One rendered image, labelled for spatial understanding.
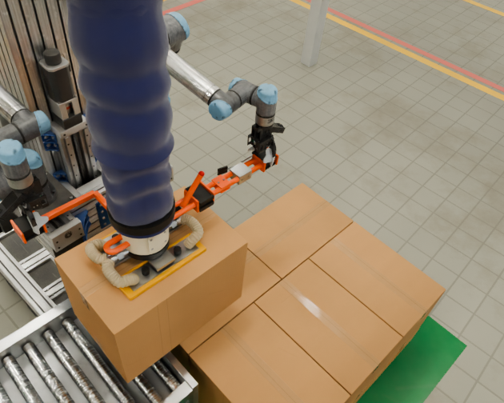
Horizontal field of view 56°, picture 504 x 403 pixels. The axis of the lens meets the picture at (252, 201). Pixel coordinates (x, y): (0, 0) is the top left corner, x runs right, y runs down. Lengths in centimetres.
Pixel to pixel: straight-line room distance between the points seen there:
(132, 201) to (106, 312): 42
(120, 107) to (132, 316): 75
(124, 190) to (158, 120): 27
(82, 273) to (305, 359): 103
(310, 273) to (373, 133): 212
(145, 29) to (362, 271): 178
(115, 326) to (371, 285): 135
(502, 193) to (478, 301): 114
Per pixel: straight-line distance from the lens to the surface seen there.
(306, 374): 220
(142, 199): 148
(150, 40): 117
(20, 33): 195
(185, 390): 208
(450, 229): 374
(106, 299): 174
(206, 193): 182
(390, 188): 385
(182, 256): 178
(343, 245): 262
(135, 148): 132
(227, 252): 182
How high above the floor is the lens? 253
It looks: 47 degrees down
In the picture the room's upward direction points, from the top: 7 degrees clockwise
